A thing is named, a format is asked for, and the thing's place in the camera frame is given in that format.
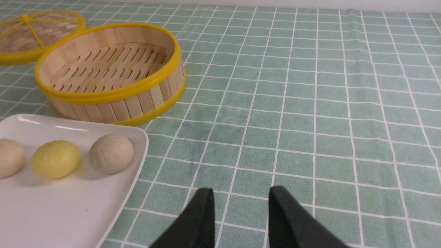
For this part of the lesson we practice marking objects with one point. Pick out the green checkered tablecloth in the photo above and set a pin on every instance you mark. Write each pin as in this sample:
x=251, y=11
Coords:
x=341, y=107

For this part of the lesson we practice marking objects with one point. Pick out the white square plate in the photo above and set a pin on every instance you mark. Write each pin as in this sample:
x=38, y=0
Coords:
x=77, y=211

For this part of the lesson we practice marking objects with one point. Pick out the bamboo steamer basket yellow rim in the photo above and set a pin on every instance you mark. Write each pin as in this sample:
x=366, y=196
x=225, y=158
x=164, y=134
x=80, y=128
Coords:
x=121, y=73

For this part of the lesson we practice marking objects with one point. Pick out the yellow steamed bun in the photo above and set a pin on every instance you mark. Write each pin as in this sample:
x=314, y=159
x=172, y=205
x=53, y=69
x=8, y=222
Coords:
x=55, y=159

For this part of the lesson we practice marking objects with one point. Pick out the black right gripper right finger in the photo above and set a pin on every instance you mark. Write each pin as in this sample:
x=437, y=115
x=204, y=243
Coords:
x=291, y=226

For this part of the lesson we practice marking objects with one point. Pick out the woven bamboo steamer lid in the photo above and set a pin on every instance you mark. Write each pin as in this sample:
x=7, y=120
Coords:
x=24, y=38

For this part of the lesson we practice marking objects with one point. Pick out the beige steamed bun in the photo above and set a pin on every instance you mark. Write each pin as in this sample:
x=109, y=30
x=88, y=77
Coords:
x=111, y=154

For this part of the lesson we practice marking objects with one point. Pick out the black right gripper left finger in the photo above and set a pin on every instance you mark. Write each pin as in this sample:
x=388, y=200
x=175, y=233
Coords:
x=194, y=227

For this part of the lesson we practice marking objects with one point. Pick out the white steamed bun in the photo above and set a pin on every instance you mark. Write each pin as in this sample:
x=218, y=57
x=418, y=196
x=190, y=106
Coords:
x=12, y=157

